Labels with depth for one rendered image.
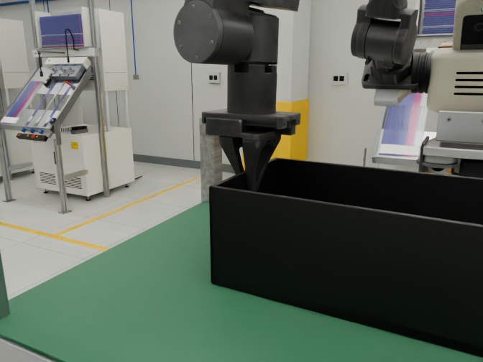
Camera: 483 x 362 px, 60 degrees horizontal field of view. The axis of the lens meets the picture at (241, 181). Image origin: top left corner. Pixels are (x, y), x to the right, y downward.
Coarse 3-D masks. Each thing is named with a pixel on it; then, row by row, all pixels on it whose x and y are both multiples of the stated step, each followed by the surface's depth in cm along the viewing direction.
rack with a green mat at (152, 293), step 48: (144, 240) 58; (192, 240) 58; (0, 288) 39; (48, 288) 45; (96, 288) 45; (144, 288) 45; (192, 288) 45; (0, 336) 37; (48, 336) 37; (96, 336) 37; (144, 336) 37; (192, 336) 37; (240, 336) 37; (288, 336) 37; (336, 336) 37; (384, 336) 37
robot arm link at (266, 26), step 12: (252, 12) 43; (252, 24) 44; (264, 24) 44; (276, 24) 45; (264, 36) 45; (276, 36) 46; (252, 48) 45; (264, 48) 45; (276, 48) 46; (252, 60) 45; (264, 60) 45; (276, 60) 47; (264, 72) 47
